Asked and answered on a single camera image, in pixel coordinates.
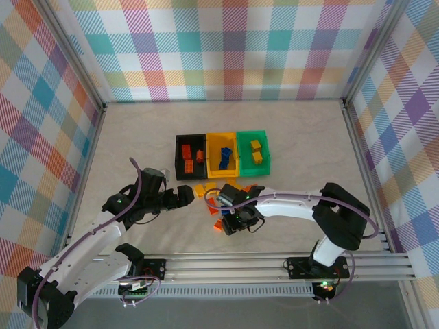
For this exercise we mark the small orange lego brick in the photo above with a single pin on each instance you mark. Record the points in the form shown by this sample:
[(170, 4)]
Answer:
[(200, 156), (186, 151), (217, 225)]

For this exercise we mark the yellow lego brick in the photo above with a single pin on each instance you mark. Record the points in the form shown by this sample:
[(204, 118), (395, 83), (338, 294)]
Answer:
[(199, 190), (233, 182), (210, 186), (257, 158), (255, 145)]

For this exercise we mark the orange lego plate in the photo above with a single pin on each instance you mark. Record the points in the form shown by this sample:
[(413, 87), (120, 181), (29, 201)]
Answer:
[(214, 211)]

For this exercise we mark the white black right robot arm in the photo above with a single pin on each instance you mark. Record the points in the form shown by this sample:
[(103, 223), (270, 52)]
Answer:
[(291, 207)]

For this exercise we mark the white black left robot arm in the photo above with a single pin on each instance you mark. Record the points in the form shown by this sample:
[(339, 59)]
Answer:
[(85, 248)]

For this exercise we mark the black plastic bin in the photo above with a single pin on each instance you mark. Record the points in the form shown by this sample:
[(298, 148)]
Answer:
[(200, 170)]

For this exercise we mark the yellow plastic bin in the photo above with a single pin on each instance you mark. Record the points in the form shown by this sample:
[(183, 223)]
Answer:
[(214, 154)]

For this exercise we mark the green plastic bin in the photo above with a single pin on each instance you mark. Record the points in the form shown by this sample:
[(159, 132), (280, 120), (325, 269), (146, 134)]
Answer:
[(245, 154)]

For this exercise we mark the green controller circuit board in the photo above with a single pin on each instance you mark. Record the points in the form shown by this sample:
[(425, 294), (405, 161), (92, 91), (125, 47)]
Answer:
[(324, 288), (135, 291)]

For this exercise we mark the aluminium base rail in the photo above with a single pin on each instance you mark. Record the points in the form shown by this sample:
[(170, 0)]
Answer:
[(223, 267)]

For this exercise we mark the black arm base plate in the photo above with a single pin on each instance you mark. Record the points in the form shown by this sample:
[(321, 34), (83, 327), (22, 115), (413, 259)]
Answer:
[(298, 267), (156, 269)]

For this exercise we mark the aluminium table side rail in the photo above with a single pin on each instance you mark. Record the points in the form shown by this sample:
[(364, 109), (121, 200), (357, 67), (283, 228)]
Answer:
[(86, 171), (366, 171)]

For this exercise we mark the aluminium frame post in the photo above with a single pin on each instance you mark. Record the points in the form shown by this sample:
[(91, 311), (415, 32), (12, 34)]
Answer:
[(374, 51), (71, 51)]

